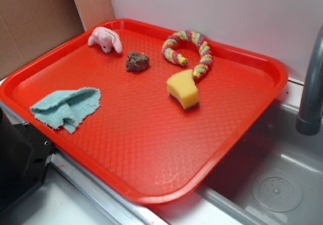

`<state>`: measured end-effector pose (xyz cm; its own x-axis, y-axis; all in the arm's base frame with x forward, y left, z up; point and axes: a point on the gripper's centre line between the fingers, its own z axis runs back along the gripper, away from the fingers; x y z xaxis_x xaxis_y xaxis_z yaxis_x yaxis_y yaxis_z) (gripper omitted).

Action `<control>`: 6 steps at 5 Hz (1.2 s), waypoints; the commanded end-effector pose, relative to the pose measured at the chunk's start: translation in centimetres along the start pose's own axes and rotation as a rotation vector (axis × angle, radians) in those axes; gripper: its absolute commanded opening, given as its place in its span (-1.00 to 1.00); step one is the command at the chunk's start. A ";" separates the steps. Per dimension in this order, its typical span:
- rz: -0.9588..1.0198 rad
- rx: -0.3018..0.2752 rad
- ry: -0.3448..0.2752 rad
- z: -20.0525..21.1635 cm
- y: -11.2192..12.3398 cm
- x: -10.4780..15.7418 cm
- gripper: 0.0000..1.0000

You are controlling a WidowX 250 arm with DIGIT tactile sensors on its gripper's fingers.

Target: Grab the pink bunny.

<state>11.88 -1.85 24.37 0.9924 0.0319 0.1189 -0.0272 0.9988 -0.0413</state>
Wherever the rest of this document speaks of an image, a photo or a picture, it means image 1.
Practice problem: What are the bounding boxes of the light blue towel cloth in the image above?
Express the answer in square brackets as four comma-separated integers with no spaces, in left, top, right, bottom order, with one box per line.
[30,87,101,134]

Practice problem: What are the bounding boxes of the brown cardboard panel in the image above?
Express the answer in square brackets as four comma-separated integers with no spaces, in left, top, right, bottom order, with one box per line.
[1,0,84,79]

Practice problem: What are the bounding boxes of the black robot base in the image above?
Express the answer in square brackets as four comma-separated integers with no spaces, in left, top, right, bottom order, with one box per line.
[1,110,53,214]

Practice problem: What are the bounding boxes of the pink plush bunny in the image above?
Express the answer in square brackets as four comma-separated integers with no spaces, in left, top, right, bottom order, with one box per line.
[88,27,123,53]

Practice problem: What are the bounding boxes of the grey plastic sink basin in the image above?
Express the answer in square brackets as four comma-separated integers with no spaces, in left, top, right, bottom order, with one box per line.
[151,99,323,225]

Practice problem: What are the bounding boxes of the light wooden board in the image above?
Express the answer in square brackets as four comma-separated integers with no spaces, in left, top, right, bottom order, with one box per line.
[74,0,115,31]

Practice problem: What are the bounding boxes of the multicolour twisted rope toy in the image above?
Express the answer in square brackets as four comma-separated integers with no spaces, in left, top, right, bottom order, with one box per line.
[161,31,213,82]

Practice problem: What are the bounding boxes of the brown lumpy toy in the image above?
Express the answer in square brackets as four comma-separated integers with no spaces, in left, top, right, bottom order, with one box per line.
[126,51,150,72]

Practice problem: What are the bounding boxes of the yellow sponge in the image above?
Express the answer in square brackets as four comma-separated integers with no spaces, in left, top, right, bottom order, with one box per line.
[166,69,199,109]

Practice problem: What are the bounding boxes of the red plastic tray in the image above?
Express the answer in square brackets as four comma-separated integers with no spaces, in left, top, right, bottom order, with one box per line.
[1,19,288,204]

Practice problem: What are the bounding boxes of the grey faucet spout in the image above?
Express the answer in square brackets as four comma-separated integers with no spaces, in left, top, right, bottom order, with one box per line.
[296,29,322,136]

